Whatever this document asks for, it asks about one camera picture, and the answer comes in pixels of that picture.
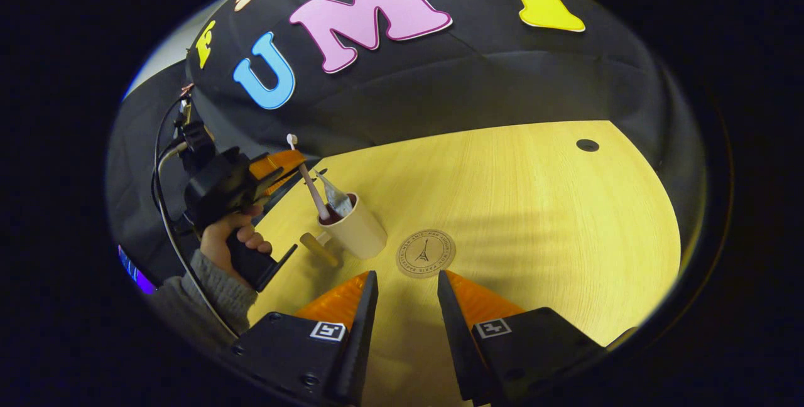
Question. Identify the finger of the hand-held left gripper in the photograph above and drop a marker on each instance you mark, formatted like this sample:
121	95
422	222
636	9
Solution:
279	165

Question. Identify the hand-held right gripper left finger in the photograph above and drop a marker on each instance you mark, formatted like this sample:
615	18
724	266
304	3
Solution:
358	344

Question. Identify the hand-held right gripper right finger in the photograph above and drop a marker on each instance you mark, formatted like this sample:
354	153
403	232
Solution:
461	344

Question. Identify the white toothbrush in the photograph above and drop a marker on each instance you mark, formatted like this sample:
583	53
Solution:
308	181

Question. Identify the white toothpaste tube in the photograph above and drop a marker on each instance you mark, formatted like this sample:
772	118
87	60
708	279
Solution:
336	196

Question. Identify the round beige coaster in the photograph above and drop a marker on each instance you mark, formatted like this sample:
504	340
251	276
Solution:
426	254

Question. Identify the beige cup with brown inside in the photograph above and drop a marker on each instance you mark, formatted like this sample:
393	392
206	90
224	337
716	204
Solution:
361	231

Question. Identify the wooden desktop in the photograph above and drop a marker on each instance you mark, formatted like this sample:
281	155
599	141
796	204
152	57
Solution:
534	218

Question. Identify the copper backdrop clip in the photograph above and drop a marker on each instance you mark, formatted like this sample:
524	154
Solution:
187	88

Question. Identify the black backdrop cloth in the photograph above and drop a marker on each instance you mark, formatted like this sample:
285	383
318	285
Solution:
471	74

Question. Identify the black desk grommet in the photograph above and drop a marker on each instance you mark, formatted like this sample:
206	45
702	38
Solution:
587	145

